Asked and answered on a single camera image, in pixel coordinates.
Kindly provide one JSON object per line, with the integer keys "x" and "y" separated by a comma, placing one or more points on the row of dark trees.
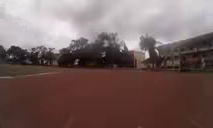
{"x": 90, "y": 53}

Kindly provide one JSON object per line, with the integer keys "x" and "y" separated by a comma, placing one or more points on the pale building with red part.
{"x": 138, "y": 58}

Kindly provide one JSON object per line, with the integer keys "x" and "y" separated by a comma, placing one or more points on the palm tree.
{"x": 150, "y": 46}

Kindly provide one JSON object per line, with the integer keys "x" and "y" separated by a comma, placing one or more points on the long grey building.
{"x": 194, "y": 51}

